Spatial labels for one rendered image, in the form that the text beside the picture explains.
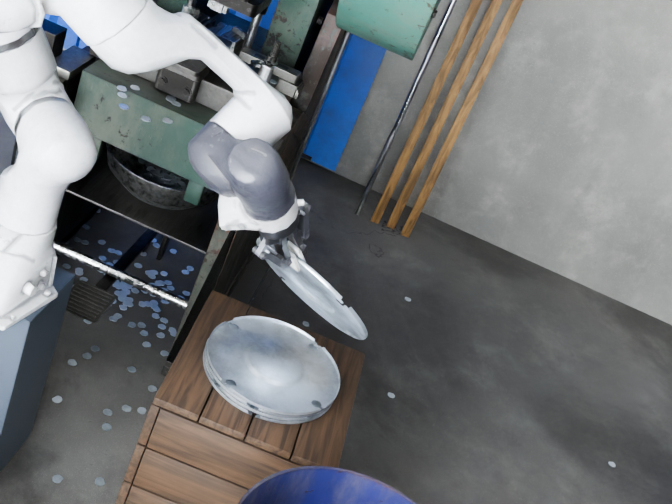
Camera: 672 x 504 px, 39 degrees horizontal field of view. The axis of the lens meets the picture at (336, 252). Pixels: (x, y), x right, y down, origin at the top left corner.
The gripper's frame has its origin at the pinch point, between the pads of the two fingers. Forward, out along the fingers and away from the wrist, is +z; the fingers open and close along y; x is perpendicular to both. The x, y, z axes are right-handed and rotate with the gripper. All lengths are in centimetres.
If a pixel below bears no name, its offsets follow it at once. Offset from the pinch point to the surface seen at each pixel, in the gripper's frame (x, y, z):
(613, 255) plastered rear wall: -23, 111, 181
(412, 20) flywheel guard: 13, 50, -6
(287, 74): 45, 39, 31
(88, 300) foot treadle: 48, -31, 44
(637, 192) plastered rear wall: -18, 128, 161
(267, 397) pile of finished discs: -7.9, -21.6, 20.8
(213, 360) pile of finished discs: 5.3, -23.2, 19.7
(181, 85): 56, 18, 20
